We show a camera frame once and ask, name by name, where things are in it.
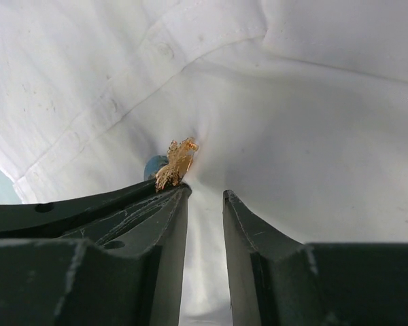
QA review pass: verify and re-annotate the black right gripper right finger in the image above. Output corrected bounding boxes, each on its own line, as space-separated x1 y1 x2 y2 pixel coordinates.
223 190 408 325

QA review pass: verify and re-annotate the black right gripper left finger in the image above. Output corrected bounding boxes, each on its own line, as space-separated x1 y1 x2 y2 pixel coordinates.
0 186 191 325

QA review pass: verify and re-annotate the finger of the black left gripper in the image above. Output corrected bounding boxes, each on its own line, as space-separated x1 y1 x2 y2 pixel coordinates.
0 181 177 238

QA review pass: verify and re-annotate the gold maple leaf brooch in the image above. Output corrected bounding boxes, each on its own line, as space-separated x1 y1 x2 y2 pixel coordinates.
155 137 199 192

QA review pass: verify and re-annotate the round blue pin badge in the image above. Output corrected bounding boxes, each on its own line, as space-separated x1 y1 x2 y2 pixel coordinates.
143 155 169 181

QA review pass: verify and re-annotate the white button-up shirt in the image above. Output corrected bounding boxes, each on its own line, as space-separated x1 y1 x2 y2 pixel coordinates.
0 1 408 325

